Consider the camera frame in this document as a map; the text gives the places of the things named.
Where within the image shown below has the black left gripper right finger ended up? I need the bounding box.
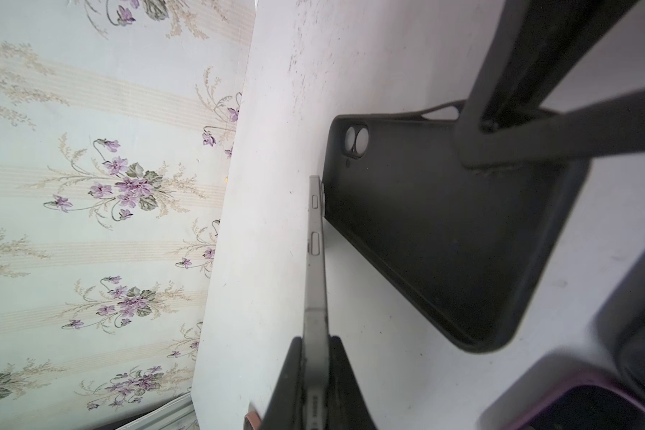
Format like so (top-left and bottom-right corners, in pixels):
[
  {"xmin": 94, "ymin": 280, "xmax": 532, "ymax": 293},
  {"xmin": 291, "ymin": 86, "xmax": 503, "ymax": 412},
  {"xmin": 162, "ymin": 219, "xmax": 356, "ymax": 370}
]
[{"xmin": 327, "ymin": 336, "xmax": 377, "ymax": 430}]

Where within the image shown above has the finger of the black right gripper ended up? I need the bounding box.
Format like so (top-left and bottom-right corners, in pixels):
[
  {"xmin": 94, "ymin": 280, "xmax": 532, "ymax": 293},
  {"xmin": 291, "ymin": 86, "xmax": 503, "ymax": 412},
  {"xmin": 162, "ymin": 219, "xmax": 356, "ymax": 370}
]
[
  {"xmin": 456, "ymin": 89, "xmax": 645, "ymax": 168},
  {"xmin": 457, "ymin": 1, "xmax": 635, "ymax": 134}
]

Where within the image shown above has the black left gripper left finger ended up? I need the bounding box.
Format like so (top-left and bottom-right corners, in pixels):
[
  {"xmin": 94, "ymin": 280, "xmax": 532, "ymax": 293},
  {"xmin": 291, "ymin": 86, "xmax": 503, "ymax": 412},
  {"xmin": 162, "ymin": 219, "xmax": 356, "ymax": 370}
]
[{"xmin": 260, "ymin": 337, "xmax": 304, "ymax": 430}]

